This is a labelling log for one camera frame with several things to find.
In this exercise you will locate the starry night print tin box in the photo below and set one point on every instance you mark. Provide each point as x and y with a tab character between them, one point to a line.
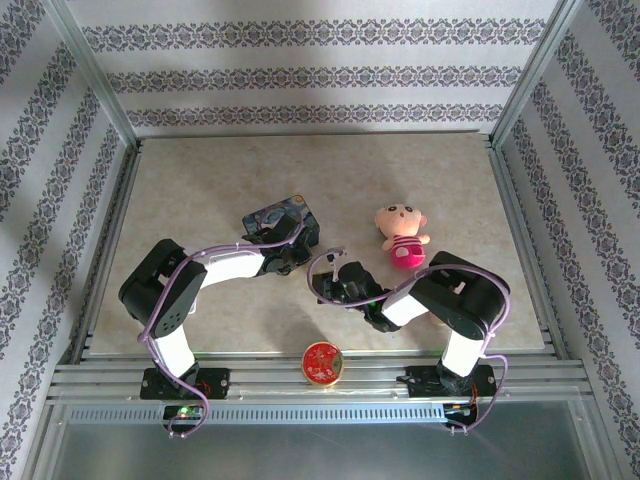
262	212

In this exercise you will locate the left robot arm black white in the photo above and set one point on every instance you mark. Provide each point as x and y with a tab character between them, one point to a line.
230	265

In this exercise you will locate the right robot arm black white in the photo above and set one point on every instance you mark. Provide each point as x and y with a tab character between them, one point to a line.
460	300

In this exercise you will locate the round red gold tin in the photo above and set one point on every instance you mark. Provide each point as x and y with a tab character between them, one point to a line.
322	364

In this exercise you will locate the pink plush doll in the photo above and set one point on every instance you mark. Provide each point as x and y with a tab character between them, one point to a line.
400	220

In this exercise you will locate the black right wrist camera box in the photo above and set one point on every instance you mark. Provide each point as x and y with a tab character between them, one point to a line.
352	272

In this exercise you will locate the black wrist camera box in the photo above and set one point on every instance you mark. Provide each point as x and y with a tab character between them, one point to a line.
352	272
284	223

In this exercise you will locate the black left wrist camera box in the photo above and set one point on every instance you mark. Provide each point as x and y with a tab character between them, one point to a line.
284	223

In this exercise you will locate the aluminium frame rail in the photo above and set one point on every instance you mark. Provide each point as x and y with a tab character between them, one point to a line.
280	372

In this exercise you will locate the silver metal bracket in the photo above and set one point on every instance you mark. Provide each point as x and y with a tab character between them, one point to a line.
193	307

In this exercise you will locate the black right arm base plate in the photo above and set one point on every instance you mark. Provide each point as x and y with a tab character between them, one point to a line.
420	380

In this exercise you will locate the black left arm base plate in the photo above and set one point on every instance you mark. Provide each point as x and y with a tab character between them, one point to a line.
215	382

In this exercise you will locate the aluminium frame post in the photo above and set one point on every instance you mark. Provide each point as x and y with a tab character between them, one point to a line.
540	70
92	70

